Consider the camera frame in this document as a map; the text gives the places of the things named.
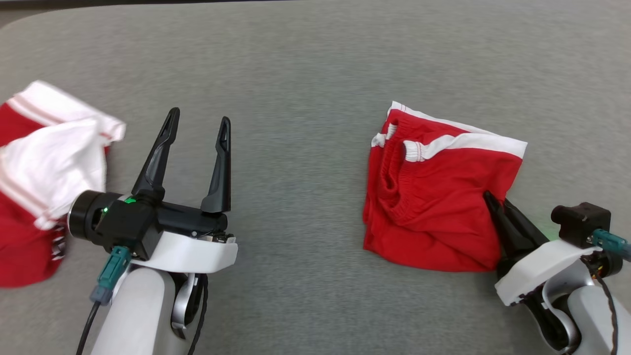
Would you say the thin black cable left arm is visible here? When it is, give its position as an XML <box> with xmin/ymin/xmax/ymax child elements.
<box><xmin>187</xmin><ymin>275</ymin><xmax>209</xmax><ymax>355</ymax></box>

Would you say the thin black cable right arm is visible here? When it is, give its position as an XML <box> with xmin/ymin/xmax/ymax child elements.
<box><xmin>594</xmin><ymin>276</ymin><xmax>620</xmax><ymax>355</ymax></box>

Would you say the red white basketball jersey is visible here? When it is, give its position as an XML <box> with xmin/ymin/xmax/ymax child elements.
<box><xmin>0</xmin><ymin>80</ymin><xmax>126</xmax><ymax>288</ymax></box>

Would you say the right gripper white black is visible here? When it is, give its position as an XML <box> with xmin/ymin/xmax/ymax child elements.
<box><xmin>483</xmin><ymin>191</ymin><xmax>602</xmax><ymax>306</ymax></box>

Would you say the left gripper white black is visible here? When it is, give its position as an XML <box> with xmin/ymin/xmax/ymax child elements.
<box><xmin>131</xmin><ymin>107</ymin><xmax>238</xmax><ymax>273</ymax></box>

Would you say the red shorts white trim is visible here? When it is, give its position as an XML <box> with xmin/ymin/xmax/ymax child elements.
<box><xmin>363</xmin><ymin>101</ymin><xmax>528</xmax><ymax>273</ymax></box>

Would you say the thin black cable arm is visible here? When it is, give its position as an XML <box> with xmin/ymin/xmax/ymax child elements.
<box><xmin>594</xmin><ymin>276</ymin><xmax>620</xmax><ymax>355</ymax></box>
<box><xmin>187</xmin><ymin>275</ymin><xmax>209</xmax><ymax>355</ymax></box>

